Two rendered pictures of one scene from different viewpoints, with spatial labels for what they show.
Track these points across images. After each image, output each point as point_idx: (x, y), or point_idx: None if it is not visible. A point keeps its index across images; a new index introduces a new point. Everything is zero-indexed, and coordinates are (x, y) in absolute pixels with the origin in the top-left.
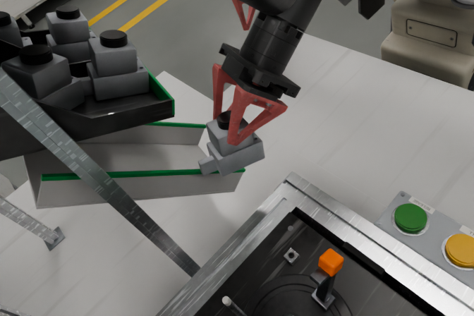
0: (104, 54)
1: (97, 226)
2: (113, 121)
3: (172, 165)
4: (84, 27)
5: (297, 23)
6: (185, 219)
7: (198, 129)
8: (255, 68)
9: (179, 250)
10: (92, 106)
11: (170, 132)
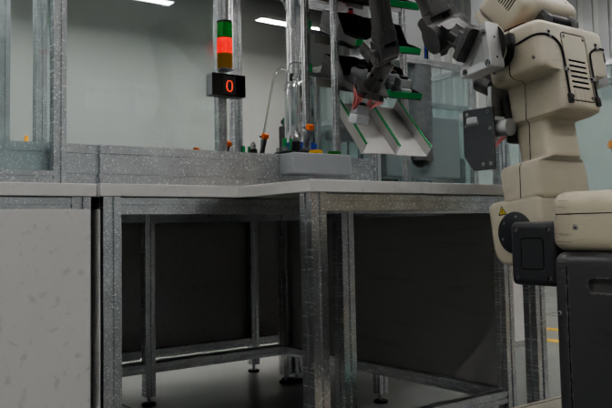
0: (367, 73)
1: None
2: (347, 85)
3: (370, 137)
4: (400, 82)
5: (372, 70)
6: None
7: (396, 143)
8: (358, 77)
9: None
10: None
11: (389, 136)
